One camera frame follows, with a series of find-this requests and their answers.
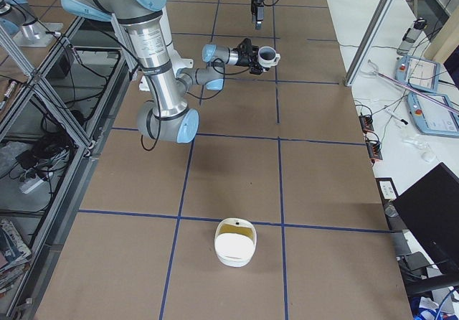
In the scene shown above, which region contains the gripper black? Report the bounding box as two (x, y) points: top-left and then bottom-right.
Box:
(250, 0), (265, 30)
(235, 38), (270, 75)

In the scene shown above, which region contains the white mug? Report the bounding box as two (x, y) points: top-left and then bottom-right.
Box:
(257, 46), (280, 67)

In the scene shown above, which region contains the reacher grabber tool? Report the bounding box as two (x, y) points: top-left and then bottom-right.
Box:
(367, 60), (459, 115)

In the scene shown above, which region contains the far teach pendant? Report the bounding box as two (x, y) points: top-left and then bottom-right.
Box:
(395, 55), (440, 93)

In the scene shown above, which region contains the teach pendant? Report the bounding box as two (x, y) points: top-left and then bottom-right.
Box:
(395, 55), (440, 93)
(407, 93), (458, 138)

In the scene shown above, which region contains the near teach pendant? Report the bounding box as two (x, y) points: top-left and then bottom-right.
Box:
(407, 93), (458, 138)

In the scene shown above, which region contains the black Huawei monitor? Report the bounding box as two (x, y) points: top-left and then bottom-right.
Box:
(393, 162), (458, 274)

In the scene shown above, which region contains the white power strip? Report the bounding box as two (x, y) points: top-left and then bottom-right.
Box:
(19, 176), (48, 194)

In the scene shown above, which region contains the stack of books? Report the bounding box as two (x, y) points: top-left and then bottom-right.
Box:
(1, 217), (32, 297)

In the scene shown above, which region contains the aluminium frame post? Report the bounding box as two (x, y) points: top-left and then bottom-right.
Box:
(344, 0), (394, 87)

